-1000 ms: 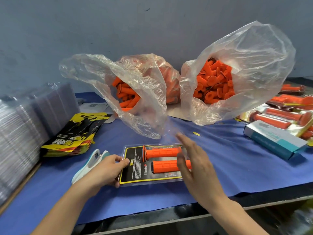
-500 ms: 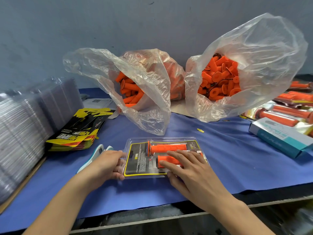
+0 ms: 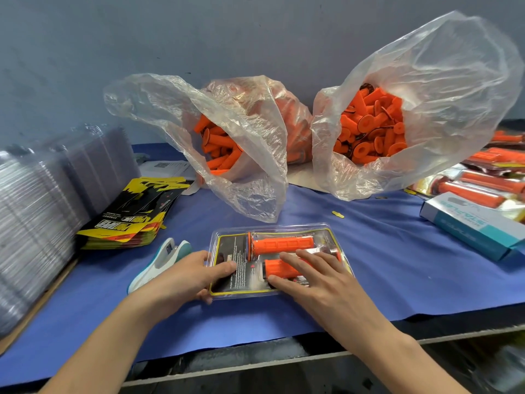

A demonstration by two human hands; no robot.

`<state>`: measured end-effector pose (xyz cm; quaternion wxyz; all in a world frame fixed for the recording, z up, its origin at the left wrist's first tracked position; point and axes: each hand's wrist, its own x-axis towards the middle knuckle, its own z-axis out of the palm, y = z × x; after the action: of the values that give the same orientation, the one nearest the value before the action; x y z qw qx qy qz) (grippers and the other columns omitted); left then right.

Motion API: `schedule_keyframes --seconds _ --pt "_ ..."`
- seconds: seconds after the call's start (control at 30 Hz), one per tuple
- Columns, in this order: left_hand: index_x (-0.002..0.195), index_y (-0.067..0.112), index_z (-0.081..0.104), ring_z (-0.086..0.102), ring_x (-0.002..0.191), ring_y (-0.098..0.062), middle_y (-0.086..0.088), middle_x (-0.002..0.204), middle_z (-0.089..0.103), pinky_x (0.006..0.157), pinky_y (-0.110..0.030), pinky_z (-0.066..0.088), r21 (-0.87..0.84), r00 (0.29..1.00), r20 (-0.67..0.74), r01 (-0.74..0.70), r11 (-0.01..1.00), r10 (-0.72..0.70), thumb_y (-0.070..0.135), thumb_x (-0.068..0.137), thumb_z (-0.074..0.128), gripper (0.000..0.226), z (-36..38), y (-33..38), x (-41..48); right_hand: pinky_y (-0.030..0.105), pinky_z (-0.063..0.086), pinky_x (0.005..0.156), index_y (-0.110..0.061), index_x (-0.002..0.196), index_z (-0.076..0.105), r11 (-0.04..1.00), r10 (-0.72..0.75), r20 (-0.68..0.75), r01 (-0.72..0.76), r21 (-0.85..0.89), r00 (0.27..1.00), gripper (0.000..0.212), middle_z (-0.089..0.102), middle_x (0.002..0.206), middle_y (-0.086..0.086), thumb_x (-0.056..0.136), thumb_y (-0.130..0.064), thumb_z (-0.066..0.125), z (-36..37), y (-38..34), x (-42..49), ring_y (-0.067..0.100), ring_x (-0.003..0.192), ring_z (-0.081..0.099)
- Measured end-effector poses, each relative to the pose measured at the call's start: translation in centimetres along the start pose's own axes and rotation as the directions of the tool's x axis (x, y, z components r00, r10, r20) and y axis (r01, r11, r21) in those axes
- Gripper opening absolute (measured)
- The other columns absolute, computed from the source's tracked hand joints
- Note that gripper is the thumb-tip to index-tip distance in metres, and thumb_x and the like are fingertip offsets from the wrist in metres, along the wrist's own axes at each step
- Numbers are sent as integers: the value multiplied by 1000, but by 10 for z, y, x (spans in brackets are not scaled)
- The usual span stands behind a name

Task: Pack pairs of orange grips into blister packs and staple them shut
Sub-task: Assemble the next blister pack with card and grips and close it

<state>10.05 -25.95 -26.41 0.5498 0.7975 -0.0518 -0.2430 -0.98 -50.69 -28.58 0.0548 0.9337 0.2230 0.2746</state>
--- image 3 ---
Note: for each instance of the person's right hand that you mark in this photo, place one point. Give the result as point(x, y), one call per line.
point(332, 295)

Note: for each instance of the person's left hand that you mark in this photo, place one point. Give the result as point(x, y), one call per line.
point(180, 283)

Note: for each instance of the teal hand stapler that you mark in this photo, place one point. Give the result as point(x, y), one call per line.
point(156, 266)

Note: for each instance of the stack of clear blister shells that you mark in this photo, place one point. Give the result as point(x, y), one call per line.
point(41, 209)

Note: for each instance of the person's left forearm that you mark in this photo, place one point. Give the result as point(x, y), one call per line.
point(98, 357)

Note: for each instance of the small yellow scrap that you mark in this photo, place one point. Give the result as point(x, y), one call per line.
point(338, 214)

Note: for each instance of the stack of yellow black cards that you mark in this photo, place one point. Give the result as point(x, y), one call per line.
point(131, 213)

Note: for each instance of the white printed paper sheet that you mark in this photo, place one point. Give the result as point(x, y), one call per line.
point(160, 168)

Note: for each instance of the teal white cardboard box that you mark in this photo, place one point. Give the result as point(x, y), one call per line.
point(472, 225)

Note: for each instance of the large clear plastic bag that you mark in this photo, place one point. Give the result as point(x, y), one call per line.
point(459, 69)

